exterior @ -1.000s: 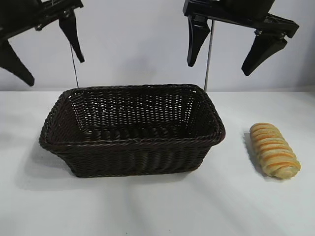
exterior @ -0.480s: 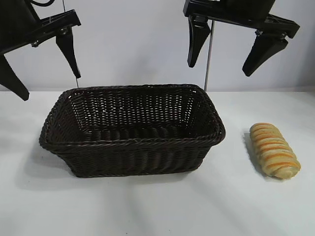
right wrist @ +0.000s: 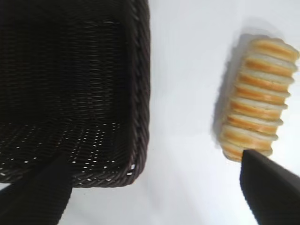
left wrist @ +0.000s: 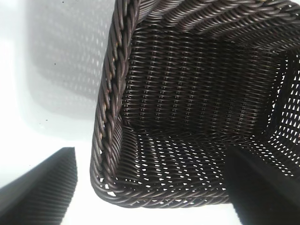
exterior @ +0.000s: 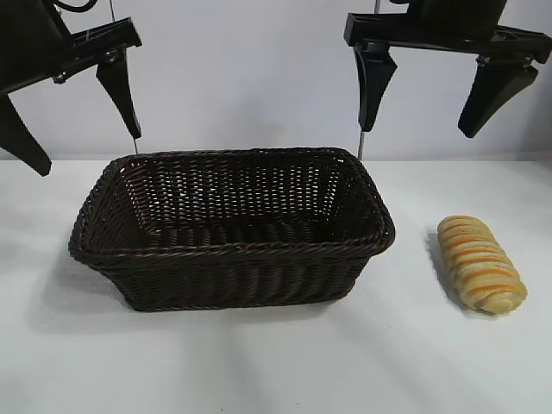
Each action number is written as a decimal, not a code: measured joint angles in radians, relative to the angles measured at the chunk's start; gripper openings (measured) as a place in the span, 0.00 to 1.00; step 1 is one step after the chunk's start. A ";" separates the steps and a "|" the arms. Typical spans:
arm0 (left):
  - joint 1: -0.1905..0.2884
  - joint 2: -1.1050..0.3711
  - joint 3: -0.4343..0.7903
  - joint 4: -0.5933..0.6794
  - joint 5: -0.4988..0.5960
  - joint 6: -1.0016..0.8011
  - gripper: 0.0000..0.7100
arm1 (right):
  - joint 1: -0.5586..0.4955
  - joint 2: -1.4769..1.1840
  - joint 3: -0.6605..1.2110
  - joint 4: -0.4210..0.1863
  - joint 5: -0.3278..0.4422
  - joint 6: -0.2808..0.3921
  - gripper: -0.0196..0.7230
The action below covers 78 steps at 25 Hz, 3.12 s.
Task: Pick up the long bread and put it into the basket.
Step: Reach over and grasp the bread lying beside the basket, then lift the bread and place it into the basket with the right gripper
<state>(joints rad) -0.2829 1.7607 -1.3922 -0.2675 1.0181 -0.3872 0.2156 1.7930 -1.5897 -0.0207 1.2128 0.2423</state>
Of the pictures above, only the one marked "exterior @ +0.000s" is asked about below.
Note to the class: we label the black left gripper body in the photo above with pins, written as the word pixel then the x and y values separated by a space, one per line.
pixel 30 47

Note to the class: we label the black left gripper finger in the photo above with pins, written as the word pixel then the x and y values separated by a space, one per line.
pixel 21 138
pixel 118 82

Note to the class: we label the long striped bread loaf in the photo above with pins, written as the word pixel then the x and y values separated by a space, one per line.
pixel 478 263

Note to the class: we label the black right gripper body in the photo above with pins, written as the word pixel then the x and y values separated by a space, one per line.
pixel 453 21

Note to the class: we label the dark brown wicker basket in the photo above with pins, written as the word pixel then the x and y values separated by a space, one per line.
pixel 233 280

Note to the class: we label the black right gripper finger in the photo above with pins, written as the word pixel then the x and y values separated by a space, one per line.
pixel 496 95
pixel 373 77

